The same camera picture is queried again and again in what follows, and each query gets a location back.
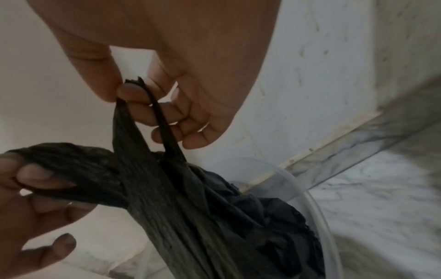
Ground person's left hand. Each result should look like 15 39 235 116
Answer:
0 152 99 279

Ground black plastic bag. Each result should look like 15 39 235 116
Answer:
6 76 328 279

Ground person's right hand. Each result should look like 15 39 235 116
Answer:
27 0 282 150

